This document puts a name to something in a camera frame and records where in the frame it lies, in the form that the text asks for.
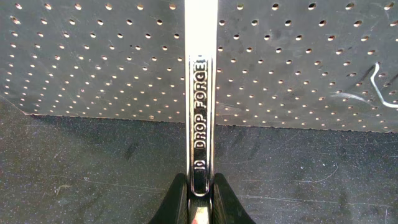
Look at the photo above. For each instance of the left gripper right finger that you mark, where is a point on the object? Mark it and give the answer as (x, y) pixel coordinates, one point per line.
(227, 205)

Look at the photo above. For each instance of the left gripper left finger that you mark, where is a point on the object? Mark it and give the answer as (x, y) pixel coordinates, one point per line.
(174, 205)

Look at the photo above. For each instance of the wrench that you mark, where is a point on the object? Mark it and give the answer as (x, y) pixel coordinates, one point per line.
(200, 93)

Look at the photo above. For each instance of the black pegboard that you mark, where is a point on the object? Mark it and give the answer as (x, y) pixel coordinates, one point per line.
(93, 62)

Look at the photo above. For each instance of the metal hook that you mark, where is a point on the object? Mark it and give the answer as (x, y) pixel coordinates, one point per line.
(377, 88)

